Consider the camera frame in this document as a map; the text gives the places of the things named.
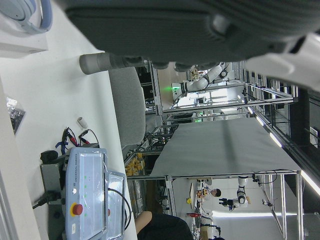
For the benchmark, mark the red alligator clip lead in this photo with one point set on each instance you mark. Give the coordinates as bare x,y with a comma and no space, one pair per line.
71,137

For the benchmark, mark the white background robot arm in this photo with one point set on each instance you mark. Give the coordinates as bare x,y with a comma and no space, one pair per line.
197,85

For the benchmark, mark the grey metal bracket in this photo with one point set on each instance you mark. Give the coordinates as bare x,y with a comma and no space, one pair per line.
50,177

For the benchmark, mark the grey bottle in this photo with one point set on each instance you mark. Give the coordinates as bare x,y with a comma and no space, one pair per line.
92,62

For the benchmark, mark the black power adapter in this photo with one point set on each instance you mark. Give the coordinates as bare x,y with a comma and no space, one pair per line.
48,157

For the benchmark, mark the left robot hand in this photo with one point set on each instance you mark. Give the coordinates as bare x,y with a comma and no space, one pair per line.
175,30

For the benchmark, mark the grey office chair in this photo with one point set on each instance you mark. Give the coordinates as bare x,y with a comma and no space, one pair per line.
127,107

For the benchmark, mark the white humanoid robot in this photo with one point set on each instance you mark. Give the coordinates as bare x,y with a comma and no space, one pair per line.
242,197

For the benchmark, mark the small white cylinder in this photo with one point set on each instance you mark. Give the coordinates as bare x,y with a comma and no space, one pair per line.
82,122

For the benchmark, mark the grey-blue teach pendant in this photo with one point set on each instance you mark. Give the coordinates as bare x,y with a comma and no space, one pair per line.
116,182
75,175

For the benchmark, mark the black alligator clip lead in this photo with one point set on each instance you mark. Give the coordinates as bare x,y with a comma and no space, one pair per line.
85,140

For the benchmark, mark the grey fabric canopy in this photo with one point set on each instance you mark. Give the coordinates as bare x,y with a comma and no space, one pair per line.
220,150

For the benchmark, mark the person in black shirt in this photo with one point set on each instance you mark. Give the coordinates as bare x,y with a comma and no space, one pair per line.
165,227

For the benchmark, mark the crate of yellow objects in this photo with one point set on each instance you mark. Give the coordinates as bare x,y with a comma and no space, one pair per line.
133,165

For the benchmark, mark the blue-grey headphones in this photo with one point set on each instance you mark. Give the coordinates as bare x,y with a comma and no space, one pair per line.
15,10

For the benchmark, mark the white cardboard box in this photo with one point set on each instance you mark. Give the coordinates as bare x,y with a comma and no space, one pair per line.
22,42

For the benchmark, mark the person in white coat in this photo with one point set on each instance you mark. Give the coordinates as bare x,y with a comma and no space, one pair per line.
216,193

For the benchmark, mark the aluminium profile frame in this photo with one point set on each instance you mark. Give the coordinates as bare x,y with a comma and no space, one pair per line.
299,200
262,101

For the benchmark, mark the ceiling light strip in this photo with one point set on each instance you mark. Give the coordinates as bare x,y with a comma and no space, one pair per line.
275,140
310,181

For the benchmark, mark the bag of black screws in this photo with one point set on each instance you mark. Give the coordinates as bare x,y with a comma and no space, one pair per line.
16,117

